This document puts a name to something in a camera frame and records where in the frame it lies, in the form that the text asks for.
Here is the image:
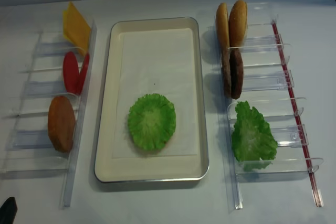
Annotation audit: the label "green lettuce leaf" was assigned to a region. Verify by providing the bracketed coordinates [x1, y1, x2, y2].
[232, 101, 278, 172]
[127, 93, 176, 151]

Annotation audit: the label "left brown meat patty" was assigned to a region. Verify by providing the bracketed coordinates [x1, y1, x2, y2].
[221, 49, 232, 98]

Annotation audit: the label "brown meat patty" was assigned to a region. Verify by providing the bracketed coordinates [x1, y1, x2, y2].
[221, 49, 232, 98]
[229, 48, 244, 99]

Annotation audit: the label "right brown meat patty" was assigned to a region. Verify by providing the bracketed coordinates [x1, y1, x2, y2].
[229, 48, 244, 99]

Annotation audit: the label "right red tomato slice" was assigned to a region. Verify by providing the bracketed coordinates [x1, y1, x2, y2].
[76, 53, 90, 95]

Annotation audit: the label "red tomato slice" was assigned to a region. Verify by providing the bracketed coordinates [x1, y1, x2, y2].
[62, 51, 79, 94]
[76, 53, 90, 95]

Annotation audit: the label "green lettuce leaf in rack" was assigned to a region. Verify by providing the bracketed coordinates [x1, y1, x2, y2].
[232, 101, 278, 172]

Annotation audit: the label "left red tomato slice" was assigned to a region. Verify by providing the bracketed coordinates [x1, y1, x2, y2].
[62, 51, 79, 94]

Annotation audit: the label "yellow cheese slices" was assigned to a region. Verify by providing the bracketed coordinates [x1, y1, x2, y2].
[62, 2, 91, 57]

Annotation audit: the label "white paper tray liner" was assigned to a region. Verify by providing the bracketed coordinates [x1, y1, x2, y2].
[112, 28, 199, 158]

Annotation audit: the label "cream metal tray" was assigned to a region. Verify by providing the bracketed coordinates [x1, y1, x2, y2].
[94, 17, 209, 183]

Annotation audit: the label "left bun half right rack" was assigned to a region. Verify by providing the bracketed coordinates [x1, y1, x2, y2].
[216, 3, 230, 49]

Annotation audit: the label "bun half rack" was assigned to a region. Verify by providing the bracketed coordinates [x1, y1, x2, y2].
[229, 0, 247, 47]
[216, 3, 230, 49]

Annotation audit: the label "clear acrylic right rack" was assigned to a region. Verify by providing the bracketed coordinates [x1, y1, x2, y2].
[203, 3, 323, 210]

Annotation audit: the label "clear acrylic rack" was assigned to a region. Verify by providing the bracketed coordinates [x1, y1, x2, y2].
[1, 24, 92, 208]
[203, 3, 323, 210]

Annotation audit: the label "brown bun in left rack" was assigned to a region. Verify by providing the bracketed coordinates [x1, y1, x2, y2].
[48, 95, 76, 153]

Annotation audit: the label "clear acrylic left rack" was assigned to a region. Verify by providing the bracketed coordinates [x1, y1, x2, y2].
[1, 24, 92, 208]

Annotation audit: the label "black object bottom left corner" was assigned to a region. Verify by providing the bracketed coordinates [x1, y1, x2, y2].
[0, 197, 18, 224]

